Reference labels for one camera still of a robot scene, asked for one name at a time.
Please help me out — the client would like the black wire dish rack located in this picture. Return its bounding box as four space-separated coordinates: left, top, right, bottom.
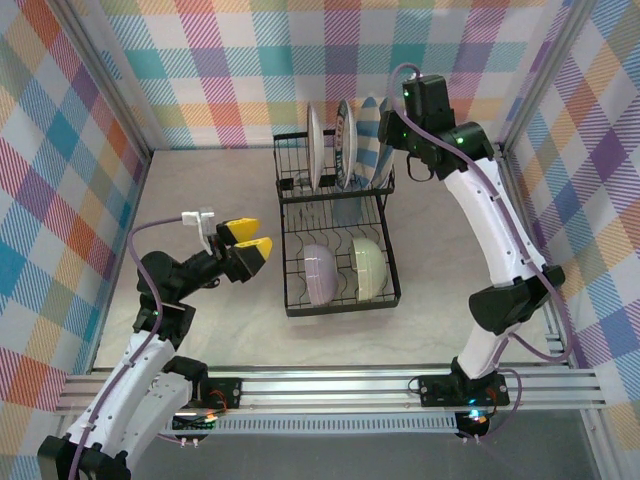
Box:
272 127 404 319

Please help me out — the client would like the aluminium table edge rail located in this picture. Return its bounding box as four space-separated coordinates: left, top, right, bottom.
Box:
492 142 576 370

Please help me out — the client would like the aluminium frame leg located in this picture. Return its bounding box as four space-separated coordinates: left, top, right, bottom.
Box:
579 409 619 480

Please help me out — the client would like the purple ceramic bowl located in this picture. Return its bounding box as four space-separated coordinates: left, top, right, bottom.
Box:
303 243 340 308

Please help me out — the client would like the black right gripper wire loop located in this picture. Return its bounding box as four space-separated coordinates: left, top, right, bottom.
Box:
405 149 437 182

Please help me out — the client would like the pale green ceramic bowl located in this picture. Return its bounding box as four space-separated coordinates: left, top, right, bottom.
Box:
348 236 389 303

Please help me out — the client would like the aluminium frame post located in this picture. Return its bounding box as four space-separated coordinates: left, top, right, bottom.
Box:
49 0 154 161
498 0 596 151

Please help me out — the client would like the white plate orange sun print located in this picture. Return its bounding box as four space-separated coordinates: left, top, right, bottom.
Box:
333 98 357 191

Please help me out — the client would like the green circuit board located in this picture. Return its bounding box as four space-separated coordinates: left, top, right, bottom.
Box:
172 409 220 449

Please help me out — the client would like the aluminium mounting rail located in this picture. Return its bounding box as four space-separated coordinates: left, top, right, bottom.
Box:
52 363 609 417

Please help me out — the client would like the slotted grey cable duct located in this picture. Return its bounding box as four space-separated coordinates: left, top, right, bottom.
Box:
74 415 461 437

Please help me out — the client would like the blue translucent tumbler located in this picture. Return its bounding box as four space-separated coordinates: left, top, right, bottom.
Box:
331 174 365 227

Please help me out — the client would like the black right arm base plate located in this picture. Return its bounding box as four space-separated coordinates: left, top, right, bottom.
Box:
418 373 511 409

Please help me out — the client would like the black round controller box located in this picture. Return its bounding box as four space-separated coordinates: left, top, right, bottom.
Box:
455 408 494 442

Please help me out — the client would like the plain white plate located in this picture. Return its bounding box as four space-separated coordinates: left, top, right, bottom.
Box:
305 101 325 192

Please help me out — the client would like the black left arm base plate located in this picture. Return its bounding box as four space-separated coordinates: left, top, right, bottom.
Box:
197 377 245 412

